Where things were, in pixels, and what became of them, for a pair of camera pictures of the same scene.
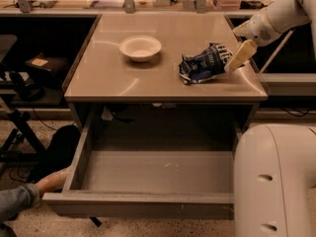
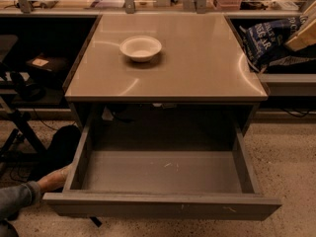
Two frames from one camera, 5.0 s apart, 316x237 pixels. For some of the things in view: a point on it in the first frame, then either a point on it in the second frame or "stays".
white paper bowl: (140, 48) stays
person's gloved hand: (52, 183) stays
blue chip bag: (201, 66) → (266, 49)
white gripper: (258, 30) → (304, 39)
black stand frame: (39, 151) stays
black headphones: (31, 92) stays
